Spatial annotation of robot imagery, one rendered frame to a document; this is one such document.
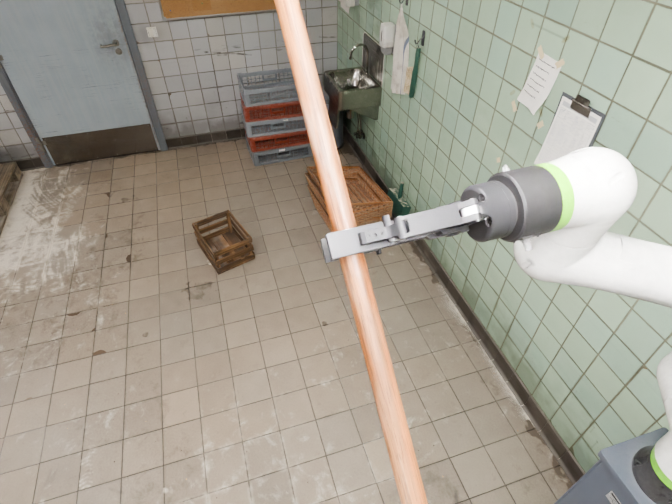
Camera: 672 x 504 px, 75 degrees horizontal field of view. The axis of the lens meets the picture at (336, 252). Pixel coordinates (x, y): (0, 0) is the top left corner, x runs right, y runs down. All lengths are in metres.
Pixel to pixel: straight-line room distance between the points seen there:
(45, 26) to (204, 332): 2.85
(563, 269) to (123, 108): 4.36
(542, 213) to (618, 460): 0.88
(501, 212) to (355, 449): 2.05
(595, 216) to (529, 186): 0.11
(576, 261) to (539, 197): 0.18
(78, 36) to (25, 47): 0.42
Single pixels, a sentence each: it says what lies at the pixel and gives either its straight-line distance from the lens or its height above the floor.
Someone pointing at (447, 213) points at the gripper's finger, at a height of 2.00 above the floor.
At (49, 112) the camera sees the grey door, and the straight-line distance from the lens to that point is 4.85.
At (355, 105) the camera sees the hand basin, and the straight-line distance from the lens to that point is 3.70.
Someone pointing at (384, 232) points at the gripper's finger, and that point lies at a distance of 0.50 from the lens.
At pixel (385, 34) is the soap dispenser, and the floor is 1.32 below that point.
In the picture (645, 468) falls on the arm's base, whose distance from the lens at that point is 1.34.
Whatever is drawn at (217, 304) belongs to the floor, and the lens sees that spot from 3.10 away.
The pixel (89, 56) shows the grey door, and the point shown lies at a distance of 4.59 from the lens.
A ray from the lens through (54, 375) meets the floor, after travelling 3.16.
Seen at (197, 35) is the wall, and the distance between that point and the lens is 4.52.
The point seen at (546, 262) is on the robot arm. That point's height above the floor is 1.84.
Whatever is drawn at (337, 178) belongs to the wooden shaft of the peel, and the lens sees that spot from 0.52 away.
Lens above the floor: 2.30
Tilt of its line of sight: 43 degrees down
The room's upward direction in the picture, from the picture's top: straight up
